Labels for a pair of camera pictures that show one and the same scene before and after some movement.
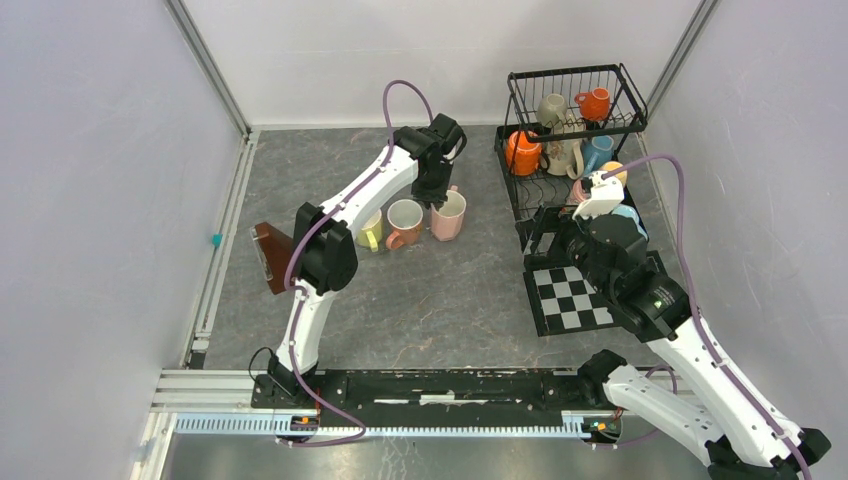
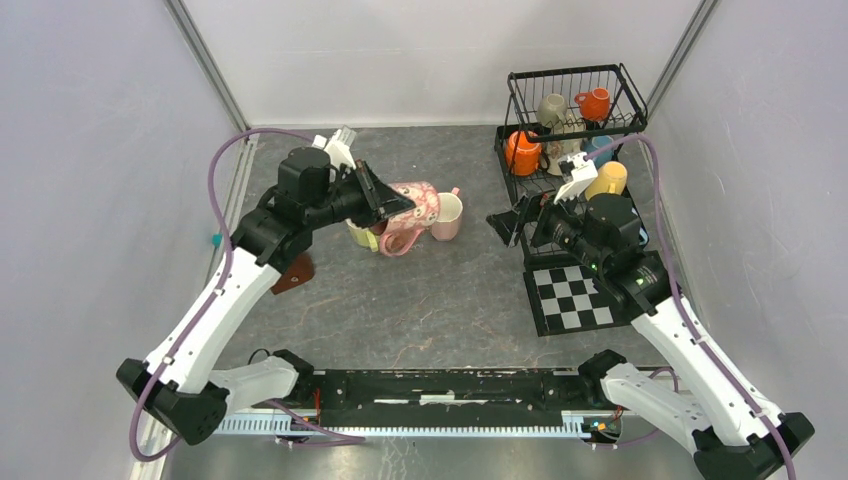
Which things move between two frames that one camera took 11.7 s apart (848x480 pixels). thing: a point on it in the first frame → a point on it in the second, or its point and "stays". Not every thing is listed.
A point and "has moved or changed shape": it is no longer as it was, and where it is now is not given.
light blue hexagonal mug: [630, 212] stays
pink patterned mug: [577, 191] has moved or changed shape
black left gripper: [437, 196] → [379, 201]
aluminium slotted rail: [269, 424] stays
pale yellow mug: [372, 231] stays
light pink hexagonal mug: [447, 223] stays
